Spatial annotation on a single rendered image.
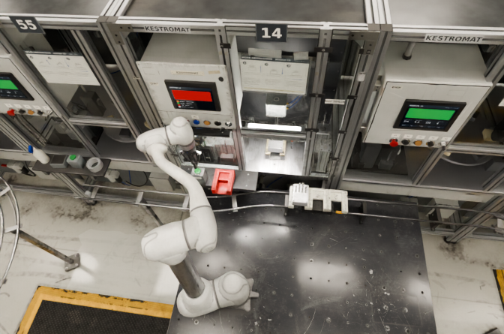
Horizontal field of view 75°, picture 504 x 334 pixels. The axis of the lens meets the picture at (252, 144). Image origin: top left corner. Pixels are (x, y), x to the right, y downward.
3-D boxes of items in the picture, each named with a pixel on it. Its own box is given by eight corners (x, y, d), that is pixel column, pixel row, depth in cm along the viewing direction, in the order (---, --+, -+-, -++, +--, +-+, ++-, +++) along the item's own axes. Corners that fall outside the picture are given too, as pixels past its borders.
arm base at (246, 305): (256, 312, 193) (256, 311, 188) (220, 307, 195) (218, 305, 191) (260, 280, 203) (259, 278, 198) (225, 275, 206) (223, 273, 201)
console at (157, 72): (162, 127, 187) (133, 66, 149) (175, 91, 203) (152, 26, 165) (235, 133, 182) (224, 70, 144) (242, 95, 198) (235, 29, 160)
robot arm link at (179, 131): (193, 128, 184) (169, 135, 182) (186, 110, 171) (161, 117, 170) (196, 143, 178) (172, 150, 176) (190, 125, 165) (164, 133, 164)
